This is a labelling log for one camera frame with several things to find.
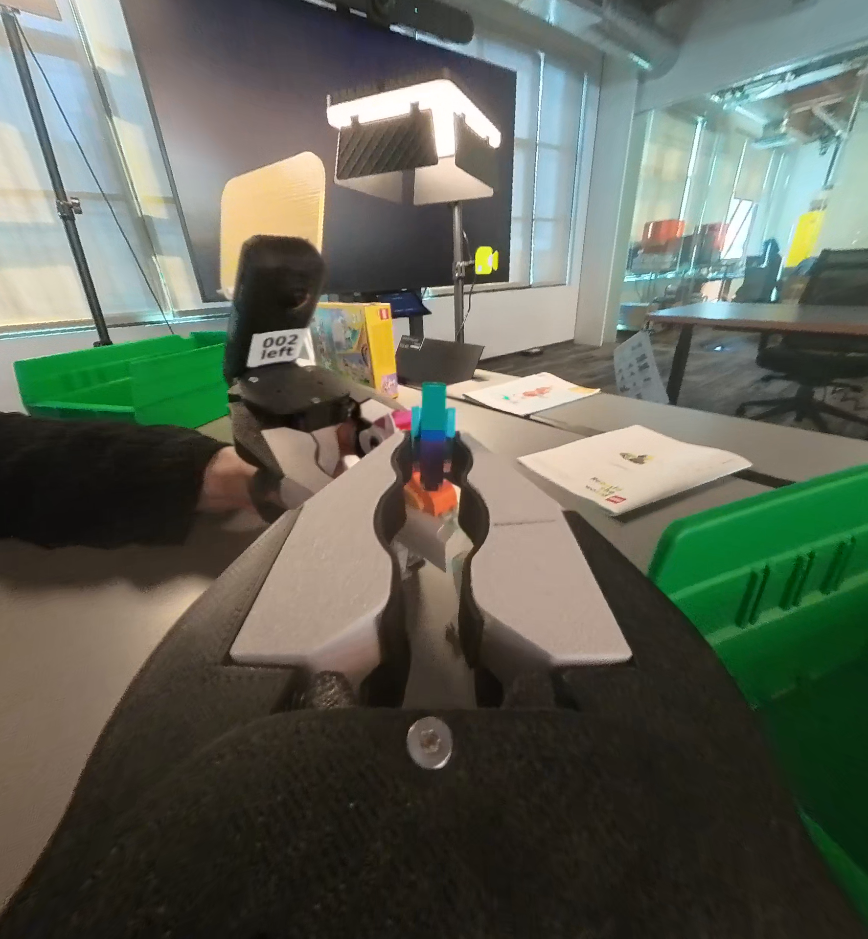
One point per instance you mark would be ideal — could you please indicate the white lego unicorn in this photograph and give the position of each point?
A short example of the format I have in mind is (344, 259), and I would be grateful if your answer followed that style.
(434, 535)

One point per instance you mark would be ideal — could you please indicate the yellow clip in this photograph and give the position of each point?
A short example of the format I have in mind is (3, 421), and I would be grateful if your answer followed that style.
(487, 260)

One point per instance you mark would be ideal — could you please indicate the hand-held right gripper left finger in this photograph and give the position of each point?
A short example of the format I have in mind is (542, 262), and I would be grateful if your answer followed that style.
(316, 579)

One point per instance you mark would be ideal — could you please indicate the white paper sign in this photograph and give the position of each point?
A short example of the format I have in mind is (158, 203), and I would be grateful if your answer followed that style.
(639, 367)

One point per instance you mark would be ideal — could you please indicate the person's left hand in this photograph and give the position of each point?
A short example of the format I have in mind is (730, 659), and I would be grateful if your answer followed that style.
(221, 484)

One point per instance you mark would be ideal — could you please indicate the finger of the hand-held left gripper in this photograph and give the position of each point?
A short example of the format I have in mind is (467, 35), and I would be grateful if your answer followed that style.
(298, 462)

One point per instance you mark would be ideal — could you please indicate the black laptop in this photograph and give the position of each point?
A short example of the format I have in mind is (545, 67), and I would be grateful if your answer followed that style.
(434, 363)

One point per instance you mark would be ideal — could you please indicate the teal and purple brick assembly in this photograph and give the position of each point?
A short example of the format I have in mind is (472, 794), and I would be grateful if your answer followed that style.
(434, 411)

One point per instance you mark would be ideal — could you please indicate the blue-lit tablet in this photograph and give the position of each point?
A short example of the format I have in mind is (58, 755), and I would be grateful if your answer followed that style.
(408, 302)

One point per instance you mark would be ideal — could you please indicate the white booklet with yellow picture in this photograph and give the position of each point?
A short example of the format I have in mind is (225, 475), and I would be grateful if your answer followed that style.
(661, 455)

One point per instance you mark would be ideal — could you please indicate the person's left forearm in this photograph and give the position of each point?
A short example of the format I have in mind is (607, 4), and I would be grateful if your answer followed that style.
(74, 477)

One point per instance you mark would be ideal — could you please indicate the green plastic bin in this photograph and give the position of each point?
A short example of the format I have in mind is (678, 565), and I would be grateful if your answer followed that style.
(111, 389)
(808, 587)

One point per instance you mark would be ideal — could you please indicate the yellow lego set box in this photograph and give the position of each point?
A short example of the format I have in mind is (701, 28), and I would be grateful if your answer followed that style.
(364, 345)

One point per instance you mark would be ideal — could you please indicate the brown wooden table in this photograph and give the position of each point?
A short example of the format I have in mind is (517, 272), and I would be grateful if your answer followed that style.
(771, 317)

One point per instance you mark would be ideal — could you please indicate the pale yellow square panel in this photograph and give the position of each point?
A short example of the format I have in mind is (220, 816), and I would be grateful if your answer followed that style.
(272, 205)

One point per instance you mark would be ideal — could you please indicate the black video bar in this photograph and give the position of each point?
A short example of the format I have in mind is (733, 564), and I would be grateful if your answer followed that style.
(419, 22)

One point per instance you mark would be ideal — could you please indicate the white booklet with orange picture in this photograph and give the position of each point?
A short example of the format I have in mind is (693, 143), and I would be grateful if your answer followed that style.
(522, 400)

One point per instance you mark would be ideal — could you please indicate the black office chair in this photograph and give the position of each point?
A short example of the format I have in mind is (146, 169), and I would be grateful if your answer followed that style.
(860, 293)

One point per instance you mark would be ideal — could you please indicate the yellow poster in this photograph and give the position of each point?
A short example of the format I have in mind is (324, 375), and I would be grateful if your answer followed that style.
(807, 238)

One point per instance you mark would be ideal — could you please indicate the large dark wall screen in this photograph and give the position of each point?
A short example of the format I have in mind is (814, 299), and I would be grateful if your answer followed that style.
(258, 88)

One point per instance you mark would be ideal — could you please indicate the studio light panel with stand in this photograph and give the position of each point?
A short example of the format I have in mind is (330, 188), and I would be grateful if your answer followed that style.
(404, 147)

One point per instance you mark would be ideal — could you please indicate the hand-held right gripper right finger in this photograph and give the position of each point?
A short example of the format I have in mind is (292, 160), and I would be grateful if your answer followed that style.
(544, 587)

